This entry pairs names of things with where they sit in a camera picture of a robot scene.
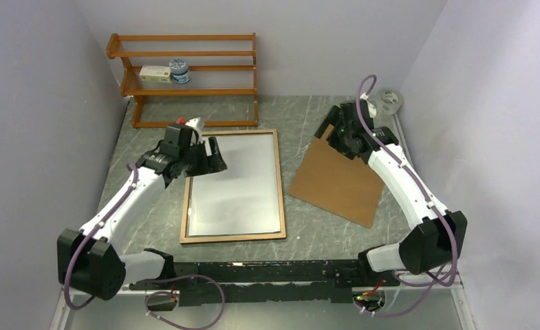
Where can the wooden shelf rack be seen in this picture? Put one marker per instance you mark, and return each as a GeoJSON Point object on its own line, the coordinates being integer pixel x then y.
{"type": "Point", "coordinates": [190, 65]}

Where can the blue white jar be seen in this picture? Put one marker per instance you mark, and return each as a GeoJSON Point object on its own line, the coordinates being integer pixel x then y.
{"type": "Point", "coordinates": [180, 71]}

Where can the brown cardboard backing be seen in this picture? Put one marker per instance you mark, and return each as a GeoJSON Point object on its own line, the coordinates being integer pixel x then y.
{"type": "Point", "coordinates": [330, 181]}

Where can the landscape photo print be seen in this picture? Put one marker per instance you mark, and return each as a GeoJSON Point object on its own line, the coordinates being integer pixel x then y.
{"type": "Point", "coordinates": [235, 186]}

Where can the white red box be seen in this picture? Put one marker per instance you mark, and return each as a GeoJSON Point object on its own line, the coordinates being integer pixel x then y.
{"type": "Point", "coordinates": [155, 73]}

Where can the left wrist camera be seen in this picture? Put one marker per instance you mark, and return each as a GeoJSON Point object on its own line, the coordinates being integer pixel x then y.
{"type": "Point", "coordinates": [197, 124]}

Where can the wooden picture frame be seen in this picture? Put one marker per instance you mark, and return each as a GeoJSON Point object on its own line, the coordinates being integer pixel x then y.
{"type": "Point", "coordinates": [233, 186]}

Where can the clear tape roll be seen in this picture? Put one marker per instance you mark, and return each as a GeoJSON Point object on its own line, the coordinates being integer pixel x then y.
{"type": "Point", "coordinates": [388, 101]}

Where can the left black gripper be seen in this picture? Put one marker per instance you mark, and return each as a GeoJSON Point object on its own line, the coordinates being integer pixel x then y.
{"type": "Point", "coordinates": [211, 163]}

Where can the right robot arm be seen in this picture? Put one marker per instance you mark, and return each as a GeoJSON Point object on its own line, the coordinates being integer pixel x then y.
{"type": "Point", "coordinates": [436, 234]}

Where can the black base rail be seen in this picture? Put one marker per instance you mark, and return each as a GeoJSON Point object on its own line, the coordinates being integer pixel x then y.
{"type": "Point", "coordinates": [334, 280]}

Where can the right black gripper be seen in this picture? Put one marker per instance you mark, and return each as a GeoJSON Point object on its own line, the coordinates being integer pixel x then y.
{"type": "Point", "coordinates": [334, 117]}

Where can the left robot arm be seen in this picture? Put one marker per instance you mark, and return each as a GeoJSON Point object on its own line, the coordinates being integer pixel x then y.
{"type": "Point", "coordinates": [90, 259]}

